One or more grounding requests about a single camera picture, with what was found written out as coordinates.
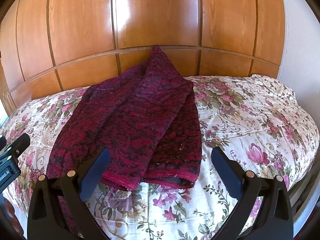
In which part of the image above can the maroon floral knit sweater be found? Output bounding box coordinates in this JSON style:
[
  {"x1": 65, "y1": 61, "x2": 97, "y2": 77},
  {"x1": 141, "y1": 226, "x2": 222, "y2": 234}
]
[{"x1": 46, "y1": 45, "x2": 203, "y2": 235}]

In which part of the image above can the floral bedspread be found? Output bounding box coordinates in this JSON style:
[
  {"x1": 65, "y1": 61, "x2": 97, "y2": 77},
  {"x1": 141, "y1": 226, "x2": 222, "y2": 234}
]
[{"x1": 1, "y1": 75, "x2": 319, "y2": 239}]

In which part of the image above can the bed frame edge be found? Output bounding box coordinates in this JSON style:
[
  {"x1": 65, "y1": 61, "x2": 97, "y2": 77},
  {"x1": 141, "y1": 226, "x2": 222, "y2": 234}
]
[{"x1": 290, "y1": 151, "x2": 319, "y2": 222}]

